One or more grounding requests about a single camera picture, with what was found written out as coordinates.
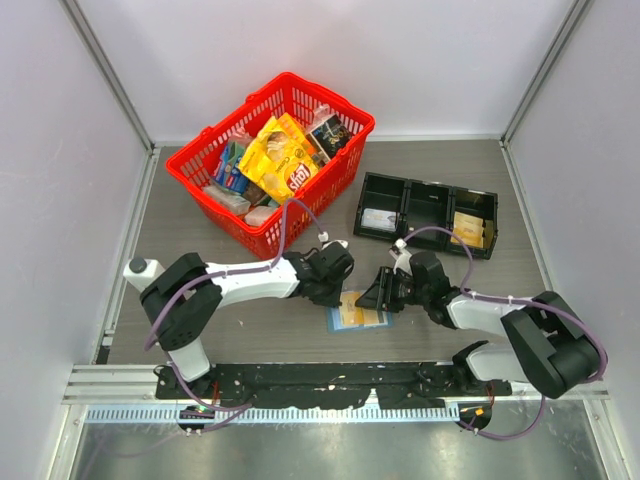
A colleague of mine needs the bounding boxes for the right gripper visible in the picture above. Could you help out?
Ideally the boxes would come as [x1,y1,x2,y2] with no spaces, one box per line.
[356,265,430,312]

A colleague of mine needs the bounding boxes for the blue card holder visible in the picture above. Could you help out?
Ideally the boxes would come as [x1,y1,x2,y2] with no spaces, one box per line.
[327,306,393,333]

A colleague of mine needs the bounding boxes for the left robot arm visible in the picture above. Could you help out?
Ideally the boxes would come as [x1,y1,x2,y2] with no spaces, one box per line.
[123,240,355,398]

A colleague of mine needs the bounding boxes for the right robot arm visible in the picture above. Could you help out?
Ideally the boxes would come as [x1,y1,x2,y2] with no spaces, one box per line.
[355,252,602,399]

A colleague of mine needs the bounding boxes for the white card in tray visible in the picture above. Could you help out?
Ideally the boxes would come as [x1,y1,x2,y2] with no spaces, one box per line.
[361,208,398,232]

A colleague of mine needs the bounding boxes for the pink wrapped packet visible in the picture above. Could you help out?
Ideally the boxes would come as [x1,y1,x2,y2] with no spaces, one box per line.
[244,206,277,227]

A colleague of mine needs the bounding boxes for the black three-compartment tray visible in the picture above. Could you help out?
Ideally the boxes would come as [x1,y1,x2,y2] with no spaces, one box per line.
[353,172,498,260]

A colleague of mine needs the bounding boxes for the red plastic shopping basket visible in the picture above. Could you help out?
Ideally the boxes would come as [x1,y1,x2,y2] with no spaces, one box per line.
[166,72,375,260]

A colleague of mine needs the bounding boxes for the clear wrapped packet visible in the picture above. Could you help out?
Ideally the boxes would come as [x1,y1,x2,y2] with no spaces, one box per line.
[202,184,251,216]

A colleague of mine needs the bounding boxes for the yellow Lays chips bag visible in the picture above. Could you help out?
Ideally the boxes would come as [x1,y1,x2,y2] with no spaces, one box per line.
[238,113,320,205]

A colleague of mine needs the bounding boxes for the blue green packet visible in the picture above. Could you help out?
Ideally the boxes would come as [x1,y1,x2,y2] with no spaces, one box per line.
[214,141,249,195]

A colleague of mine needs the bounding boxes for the black snack box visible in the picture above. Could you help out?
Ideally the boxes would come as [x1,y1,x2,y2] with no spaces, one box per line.
[306,113,352,160]

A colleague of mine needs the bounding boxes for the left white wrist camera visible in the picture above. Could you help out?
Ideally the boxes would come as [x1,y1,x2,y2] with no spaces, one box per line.
[318,231,349,250]

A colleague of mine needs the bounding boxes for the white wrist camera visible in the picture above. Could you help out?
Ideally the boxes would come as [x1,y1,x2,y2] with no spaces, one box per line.
[318,231,349,250]
[389,238,412,275]

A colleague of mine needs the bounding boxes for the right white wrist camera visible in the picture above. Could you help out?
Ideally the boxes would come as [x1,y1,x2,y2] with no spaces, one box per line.
[389,238,412,275]

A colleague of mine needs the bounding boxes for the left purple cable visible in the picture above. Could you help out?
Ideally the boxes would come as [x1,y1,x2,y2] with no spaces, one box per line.
[143,198,329,431]

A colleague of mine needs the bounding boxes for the purple cable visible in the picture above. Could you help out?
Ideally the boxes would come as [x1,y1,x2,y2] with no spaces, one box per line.
[399,226,609,441]
[143,198,329,431]

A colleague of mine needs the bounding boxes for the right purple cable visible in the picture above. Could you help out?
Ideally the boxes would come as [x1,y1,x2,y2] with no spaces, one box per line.
[399,226,609,441]

